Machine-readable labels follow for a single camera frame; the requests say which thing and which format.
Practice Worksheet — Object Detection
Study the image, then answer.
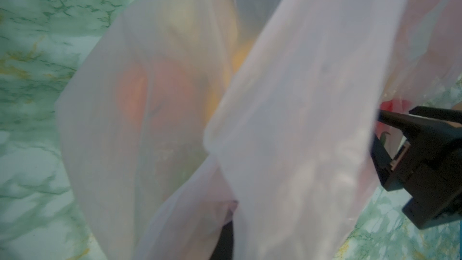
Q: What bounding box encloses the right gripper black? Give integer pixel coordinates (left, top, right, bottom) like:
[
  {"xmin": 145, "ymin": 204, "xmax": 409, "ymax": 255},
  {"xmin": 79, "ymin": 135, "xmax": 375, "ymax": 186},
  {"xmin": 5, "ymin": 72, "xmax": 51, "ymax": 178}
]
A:
[{"xmin": 371, "ymin": 106, "xmax": 462, "ymax": 230}]

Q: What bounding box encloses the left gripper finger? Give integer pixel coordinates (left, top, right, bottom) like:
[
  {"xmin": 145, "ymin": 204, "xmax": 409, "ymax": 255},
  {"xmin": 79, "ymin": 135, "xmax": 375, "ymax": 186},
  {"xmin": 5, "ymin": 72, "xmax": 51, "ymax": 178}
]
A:
[{"xmin": 210, "ymin": 221, "xmax": 234, "ymax": 260}]

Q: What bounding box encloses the pink translucent plastic bag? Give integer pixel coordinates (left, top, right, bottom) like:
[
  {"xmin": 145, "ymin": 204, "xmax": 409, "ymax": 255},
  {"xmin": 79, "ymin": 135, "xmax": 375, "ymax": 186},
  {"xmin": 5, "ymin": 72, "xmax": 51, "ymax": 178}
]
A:
[{"xmin": 55, "ymin": 0, "xmax": 462, "ymax": 260}]

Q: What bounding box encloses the orange fake carrot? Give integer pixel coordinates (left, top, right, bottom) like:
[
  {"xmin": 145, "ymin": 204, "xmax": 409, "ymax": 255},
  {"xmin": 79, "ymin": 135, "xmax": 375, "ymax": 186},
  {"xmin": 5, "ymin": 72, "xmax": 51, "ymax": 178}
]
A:
[{"xmin": 116, "ymin": 65, "xmax": 149, "ymax": 131}]

